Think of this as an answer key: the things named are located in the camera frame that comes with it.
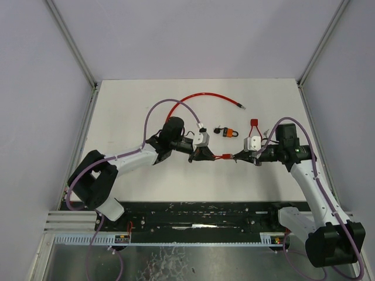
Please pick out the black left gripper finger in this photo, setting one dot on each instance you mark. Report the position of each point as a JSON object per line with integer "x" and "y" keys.
{"x": 209, "y": 153}
{"x": 199, "y": 158}

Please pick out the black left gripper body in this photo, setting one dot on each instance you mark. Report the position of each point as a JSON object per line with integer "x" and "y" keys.
{"x": 195, "y": 152}

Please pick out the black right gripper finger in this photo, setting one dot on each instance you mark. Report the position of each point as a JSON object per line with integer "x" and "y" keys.
{"x": 251, "y": 160}
{"x": 242, "y": 155}

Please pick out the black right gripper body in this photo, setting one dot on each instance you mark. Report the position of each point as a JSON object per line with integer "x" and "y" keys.
{"x": 254, "y": 157}

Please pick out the orange black padlock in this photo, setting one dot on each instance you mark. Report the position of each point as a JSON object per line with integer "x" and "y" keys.
{"x": 226, "y": 132}

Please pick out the red cable padlock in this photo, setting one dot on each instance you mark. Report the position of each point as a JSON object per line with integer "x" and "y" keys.
{"x": 254, "y": 127}
{"x": 226, "y": 156}

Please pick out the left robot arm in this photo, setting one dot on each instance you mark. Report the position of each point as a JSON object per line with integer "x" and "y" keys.
{"x": 94, "y": 178}

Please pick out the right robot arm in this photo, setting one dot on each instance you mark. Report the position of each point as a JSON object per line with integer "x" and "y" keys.
{"x": 331, "y": 238}

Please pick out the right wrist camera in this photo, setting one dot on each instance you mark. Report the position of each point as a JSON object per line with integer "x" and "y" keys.
{"x": 252, "y": 143}

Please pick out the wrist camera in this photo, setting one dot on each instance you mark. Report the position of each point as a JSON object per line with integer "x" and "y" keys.
{"x": 252, "y": 143}
{"x": 201, "y": 139}

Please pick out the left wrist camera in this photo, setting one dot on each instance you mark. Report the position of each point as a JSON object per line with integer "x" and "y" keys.
{"x": 201, "y": 139}

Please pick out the thick red cable lock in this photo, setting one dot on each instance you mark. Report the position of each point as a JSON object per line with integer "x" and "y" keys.
{"x": 213, "y": 95}

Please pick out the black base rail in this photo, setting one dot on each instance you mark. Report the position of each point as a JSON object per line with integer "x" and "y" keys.
{"x": 199, "y": 222}

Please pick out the grey slotted cable duct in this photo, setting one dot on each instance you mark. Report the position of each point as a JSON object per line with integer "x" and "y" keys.
{"x": 118, "y": 240}

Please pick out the right aluminium frame post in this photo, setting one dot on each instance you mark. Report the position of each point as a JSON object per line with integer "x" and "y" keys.
{"x": 339, "y": 12}

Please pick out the aluminium frame post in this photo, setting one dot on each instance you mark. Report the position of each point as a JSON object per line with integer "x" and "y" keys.
{"x": 71, "y": 44}
{"x": 339, "y": 12}

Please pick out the left aluminium frame post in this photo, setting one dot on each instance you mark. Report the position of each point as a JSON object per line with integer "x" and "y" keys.
{"x": 71, "y": 44}

